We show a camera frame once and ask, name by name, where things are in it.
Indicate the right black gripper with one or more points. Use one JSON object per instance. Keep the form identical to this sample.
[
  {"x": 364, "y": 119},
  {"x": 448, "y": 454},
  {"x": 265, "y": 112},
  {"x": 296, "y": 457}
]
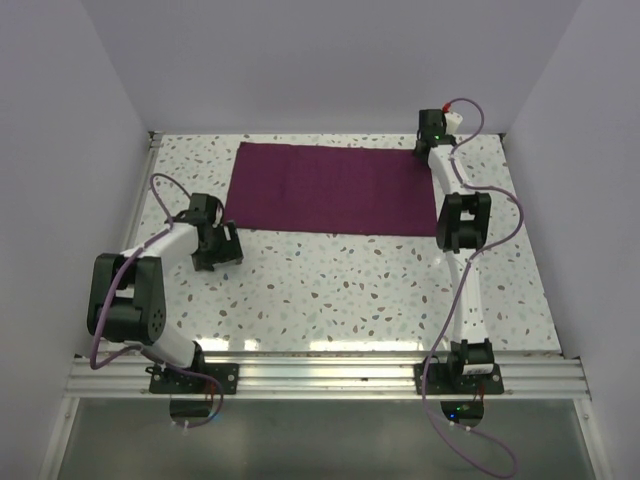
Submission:
[{"x": 417, "y": 156}]

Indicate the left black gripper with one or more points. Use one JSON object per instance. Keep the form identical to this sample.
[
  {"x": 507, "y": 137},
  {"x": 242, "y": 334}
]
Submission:
[{"x": 230, "y": 249}]

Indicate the purple cloth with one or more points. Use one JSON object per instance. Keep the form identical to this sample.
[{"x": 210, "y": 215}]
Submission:
[{"x": 318, "y": 189}]

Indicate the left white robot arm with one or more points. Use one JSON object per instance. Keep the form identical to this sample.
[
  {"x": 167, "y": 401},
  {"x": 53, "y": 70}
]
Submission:
[{"x": 127, "y": 302}]

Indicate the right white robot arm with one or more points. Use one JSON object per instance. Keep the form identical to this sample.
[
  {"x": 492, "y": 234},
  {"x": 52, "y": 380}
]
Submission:
[{"x": 461, "y": 231}]

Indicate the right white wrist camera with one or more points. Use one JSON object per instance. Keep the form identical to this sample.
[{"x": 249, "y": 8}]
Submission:
[{"x": 453, "y": 122}]

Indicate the aluminium left rail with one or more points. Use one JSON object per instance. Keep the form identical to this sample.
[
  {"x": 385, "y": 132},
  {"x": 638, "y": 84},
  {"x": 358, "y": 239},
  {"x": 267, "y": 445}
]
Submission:
[{"x": 141, "y": 188}]

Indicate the aluminium rail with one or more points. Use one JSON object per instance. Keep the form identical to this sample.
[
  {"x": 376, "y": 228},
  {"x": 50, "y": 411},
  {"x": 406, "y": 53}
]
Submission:
[
  {"x": 339, "y": 375},
  {"x": 141, "y": 188}
]

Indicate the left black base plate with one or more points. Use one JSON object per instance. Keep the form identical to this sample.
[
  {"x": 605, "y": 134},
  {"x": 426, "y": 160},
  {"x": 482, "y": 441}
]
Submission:
[{"x": 215, "y": 377}]

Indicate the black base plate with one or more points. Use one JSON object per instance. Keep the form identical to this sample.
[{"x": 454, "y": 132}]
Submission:
[
  {"x": 215, "y": 377},
  {"x": 442, "y": 379}
]

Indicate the aluminium front rail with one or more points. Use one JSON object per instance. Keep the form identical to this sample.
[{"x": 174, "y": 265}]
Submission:
[{"x": 339, "y": 375}]

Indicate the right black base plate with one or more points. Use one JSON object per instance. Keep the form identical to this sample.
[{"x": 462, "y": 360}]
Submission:
[{"x": 442, "y": 379}]

